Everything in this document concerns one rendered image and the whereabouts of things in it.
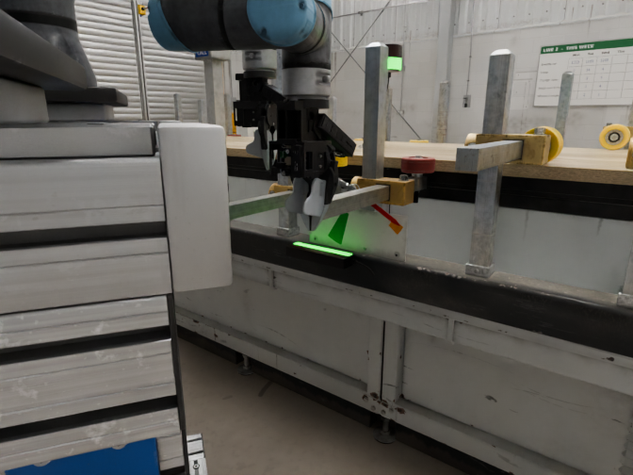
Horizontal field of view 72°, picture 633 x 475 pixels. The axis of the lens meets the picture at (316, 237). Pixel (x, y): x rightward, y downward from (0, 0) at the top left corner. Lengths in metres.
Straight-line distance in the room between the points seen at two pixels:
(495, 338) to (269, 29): 0.72
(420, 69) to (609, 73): 3.12
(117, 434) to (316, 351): 1.29
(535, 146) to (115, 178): 0.71
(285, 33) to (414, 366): 1.04
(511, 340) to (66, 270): 0.85
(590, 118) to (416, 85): 3.07
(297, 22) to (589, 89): 7.67
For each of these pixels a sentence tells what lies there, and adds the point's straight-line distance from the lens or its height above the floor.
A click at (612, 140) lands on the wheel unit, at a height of 0.93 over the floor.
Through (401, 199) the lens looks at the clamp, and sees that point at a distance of 0.92.
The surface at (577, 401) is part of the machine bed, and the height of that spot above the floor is 0.35.
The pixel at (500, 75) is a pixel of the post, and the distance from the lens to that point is 0.86.
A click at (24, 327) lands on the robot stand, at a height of 0.90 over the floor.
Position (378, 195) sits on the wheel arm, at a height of 0.85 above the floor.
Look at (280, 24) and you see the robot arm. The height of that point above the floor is 1.10.
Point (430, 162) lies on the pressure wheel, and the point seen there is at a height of 0.90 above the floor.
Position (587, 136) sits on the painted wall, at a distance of 8.13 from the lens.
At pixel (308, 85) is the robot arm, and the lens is 0.67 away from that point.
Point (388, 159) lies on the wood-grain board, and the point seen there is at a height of 0.89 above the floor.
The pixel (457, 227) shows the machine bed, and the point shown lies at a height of 0.74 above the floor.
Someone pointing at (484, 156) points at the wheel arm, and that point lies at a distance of 0.63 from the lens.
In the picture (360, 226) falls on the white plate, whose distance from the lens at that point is 0.99.
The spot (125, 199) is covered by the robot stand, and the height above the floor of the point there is 0.96.
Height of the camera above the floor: 1.00
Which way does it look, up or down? 15 degrees down
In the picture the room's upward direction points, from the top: straight up
